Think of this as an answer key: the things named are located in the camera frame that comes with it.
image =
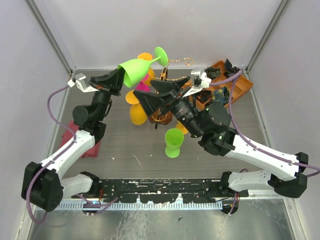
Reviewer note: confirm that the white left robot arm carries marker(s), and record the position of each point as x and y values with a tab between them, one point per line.
44	184

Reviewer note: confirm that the black mounting rail base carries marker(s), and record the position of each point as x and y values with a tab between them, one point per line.
159	191

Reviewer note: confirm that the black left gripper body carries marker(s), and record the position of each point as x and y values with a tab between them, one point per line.
104	87

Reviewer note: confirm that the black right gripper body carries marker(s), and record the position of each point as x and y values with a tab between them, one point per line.
171	100

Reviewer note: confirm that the black rolled belt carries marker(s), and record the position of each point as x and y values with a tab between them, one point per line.
203	96

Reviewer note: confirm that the grey slotted cable duct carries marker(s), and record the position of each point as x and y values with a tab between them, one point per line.
74	205

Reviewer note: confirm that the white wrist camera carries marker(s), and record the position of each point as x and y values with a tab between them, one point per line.
79	81
199	81

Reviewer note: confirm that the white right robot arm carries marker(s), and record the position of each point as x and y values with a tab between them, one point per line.
279	171

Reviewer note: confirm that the dark green patterned cloth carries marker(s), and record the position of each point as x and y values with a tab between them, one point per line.
212	72

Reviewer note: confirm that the dark blue folded cloth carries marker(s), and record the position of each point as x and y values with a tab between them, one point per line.
230	70

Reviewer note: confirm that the blue yellow patterned cloth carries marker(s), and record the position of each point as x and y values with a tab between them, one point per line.
221	95

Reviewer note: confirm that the green wine glass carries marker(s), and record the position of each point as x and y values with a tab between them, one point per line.
137	69
174	139

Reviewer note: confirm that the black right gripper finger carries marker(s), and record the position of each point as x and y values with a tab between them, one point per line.
164	87
151	102

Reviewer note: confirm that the pink plastic wine glass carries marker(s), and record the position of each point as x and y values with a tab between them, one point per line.
142	87

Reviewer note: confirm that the orange wooden divided tray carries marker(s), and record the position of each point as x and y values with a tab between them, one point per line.
242	86

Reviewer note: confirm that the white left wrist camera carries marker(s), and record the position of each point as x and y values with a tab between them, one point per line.
79	81

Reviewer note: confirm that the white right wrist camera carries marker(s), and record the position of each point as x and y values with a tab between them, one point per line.
199	81

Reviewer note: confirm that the gold wire wine glass rack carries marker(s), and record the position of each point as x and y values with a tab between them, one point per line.
158	118

